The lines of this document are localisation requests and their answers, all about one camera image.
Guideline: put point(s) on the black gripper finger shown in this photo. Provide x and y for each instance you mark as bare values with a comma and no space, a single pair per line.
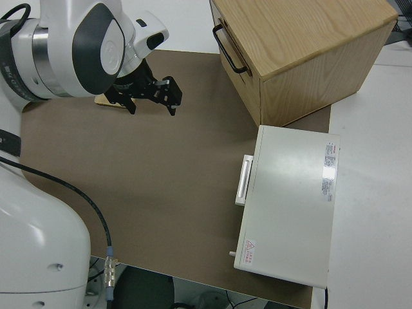
169,95
127,104

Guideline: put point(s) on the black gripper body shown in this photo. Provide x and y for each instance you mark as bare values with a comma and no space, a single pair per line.
133,82

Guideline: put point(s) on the white toaster oven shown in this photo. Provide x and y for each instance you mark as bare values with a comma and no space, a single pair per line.
289,206

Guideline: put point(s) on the wooden drawer cabinet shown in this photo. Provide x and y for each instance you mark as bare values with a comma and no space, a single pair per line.
305,48

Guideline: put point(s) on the brown table mat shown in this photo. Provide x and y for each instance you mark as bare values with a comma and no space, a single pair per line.
145,167

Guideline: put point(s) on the wooden mug tree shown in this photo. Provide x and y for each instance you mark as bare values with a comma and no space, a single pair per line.
102,100

